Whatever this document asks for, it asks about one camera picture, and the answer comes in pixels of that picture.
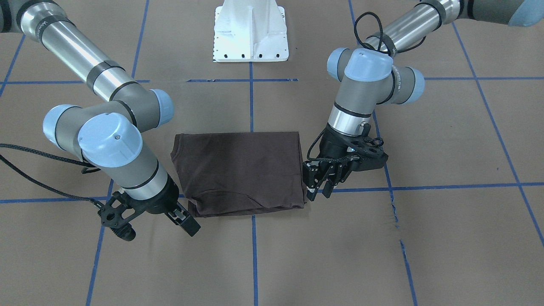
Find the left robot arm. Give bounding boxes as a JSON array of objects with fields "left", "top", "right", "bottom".
[{"left": 302, "top": 0, "right": 544, "bottom": 200}]

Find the dark brown t-shirt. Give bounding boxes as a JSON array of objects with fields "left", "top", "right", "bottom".
[{"left": 171, "top": 131, "right": 307, "bottom": 218}]

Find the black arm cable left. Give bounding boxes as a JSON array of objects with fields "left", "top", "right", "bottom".
[{"left": 306, "top": 12, "right": 428, "bottom": 162}]

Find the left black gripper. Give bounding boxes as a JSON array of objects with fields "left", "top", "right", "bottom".
[{"left": 303, "top": 124, "right": 388, "bottom": 201}]

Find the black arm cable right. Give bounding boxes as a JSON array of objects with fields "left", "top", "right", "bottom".
[{"left": 0, "top": 143, "right": 102, "bottom": 209}]

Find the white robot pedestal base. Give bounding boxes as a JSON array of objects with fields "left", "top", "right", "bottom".
[{"left": 212, "top": 0, "right": 289, "bottom": 62}]

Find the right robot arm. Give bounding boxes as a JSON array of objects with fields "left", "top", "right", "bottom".
[{"left": 1, "top": 0, "right": 200, "bottom": 241}]

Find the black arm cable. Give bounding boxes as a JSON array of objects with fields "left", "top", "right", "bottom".
[
  {"left": 0, "top": 143, "right": 102, "bottom": 209},
  {"left": 306, "top": 12, "right": 428, "bottom": 162}
]

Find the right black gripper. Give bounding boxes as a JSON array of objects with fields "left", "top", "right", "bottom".
[{"left": 98, "top": 177, "right": 201, "bottom": 241}]

